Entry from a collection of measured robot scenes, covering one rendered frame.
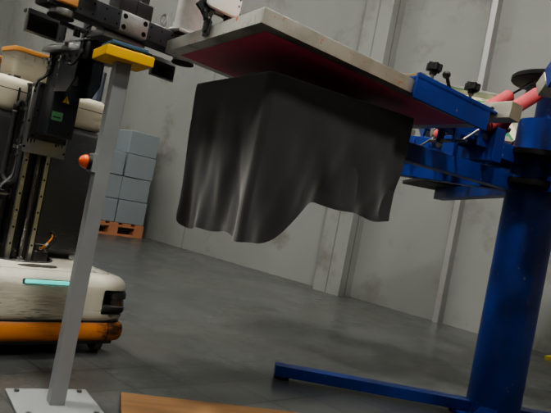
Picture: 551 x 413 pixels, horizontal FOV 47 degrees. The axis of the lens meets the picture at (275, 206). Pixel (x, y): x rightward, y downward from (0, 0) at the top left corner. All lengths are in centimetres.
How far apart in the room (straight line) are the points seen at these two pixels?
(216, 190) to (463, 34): 426
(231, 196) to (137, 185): 618
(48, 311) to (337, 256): 383
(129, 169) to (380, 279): 347
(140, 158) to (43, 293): 568
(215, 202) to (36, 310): 79
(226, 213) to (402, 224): 400
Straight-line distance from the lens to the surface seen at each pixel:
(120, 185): 768
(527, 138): 258
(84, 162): 172
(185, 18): 219
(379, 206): 181
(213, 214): 171
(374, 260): 570
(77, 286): 175
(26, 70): 253
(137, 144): 777
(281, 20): 152
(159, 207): 807
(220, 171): 169
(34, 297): 220
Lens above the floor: 61
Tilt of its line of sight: 1 degrees up
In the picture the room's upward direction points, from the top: 11 degrees clockwise
